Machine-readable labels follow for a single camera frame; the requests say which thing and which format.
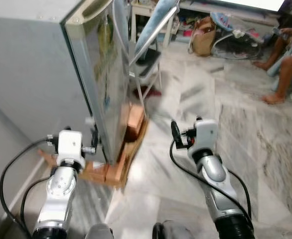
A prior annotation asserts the silver refrigerator body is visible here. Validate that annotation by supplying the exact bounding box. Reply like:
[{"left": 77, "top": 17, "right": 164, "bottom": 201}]
[{"left": 0, "top": 0, "right": 109, "bottom": 165}]

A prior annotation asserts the light blue cloth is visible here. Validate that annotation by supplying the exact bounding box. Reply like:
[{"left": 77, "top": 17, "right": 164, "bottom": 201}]
[{"left": 135, "top": 0, "right": 179, "bottom": 53}]

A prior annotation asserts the large orange clay brick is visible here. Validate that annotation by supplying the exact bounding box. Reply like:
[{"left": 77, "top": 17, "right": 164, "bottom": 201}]
[{"left": 124, "top": 102, "right": 146, "bottom": 142}]

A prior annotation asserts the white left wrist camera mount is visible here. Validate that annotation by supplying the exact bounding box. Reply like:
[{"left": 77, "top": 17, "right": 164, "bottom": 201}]
[{"left": 56, "top": 129, "right": 85, "bottom": 167}]

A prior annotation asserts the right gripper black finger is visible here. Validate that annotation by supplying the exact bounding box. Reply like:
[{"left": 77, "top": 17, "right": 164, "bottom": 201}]
[{"left": 170, "top": 120, "right": 182, "bottom": 149}]

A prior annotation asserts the wooden plank base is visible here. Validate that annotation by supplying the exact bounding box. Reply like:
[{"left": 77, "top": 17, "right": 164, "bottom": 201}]
[{"left": 36, "top": 117, "right": 149, "bottom": 189}]

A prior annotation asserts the metal frame folding stool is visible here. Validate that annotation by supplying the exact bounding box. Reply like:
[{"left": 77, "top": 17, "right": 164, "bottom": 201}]
[{"left": 128, "top": 5, "right": 181, "bottom": 108}]

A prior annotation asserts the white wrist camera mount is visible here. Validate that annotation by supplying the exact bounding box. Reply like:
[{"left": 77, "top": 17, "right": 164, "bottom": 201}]
[
  {"left": 56, "top": 129, "right": 85, "bottom": 167},
  {"left": 193, "top": 119, "right": 218, "bottom": 152}
]

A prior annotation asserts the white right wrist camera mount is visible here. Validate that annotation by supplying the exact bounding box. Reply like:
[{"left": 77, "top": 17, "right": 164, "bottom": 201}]
[{"left": 193, "top": 119, "right": 218, "bottom": 152}]

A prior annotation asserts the seated person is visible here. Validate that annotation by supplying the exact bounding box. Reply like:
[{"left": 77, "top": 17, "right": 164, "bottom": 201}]
[{"left": 253, "top": 10, "right": 292, "bottom": 105}]

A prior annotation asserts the brown bag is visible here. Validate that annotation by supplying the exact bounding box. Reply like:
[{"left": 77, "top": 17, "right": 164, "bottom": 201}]
[{"left": 188, "top": 16, "right": 217, "bottom": 57}]

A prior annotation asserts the dark red floor cloth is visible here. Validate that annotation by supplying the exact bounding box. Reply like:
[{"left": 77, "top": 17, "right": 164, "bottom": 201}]
[{"left": 133, "top": 86, "right": 162, "bottom": 99}]

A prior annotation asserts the baby bouncer seat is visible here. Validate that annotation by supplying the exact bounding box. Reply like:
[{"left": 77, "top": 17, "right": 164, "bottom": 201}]
[{"left": 210, "top": 11, "right": 274, "bottom": 61}]

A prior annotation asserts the white shelf unit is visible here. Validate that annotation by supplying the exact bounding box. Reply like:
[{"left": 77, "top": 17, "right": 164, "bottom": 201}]
[{"left": 131, "top": 0, "right": 286, "bottom": 28}]

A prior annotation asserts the robot left leg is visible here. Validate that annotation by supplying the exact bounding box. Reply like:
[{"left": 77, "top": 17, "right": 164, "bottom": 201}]
[{"left": 84, "top": 223, "right": 114, "bottom": 239}]

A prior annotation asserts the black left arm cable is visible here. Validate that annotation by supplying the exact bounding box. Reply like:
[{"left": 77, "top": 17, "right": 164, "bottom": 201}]
[
  {"left": 20, "top": 175, "right": 52, "bottom": 225},
  {"left": 0, "top": 138, "right": 54, "bottom": 239}
]

